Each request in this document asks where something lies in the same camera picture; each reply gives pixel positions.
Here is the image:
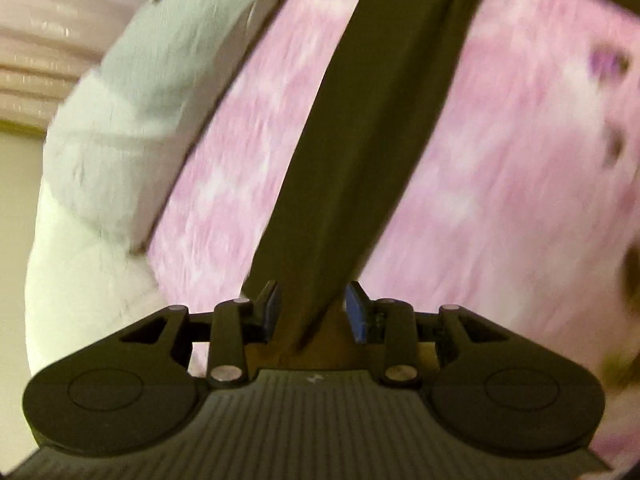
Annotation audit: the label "pink curtain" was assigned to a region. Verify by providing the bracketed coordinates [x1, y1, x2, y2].
[0, 0, 168, 137]

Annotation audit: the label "pale pillow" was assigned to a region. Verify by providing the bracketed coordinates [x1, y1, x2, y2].
[24, 180, 211, 378]

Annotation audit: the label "dark brown garment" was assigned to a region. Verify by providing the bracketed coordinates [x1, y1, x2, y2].
[240, 0, 506, 367]

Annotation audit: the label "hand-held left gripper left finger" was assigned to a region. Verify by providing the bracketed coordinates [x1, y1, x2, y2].
[119, 280, 281, 390]

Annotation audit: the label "grey-green pillow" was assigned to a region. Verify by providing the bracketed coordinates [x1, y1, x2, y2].
[44, 0, 313, 253]

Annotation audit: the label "pink floral bed sheet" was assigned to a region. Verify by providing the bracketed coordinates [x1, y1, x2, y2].
[147, 0, 640, 461]

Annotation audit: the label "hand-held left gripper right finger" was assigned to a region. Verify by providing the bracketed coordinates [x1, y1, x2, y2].
[346, 281, 512, 389]

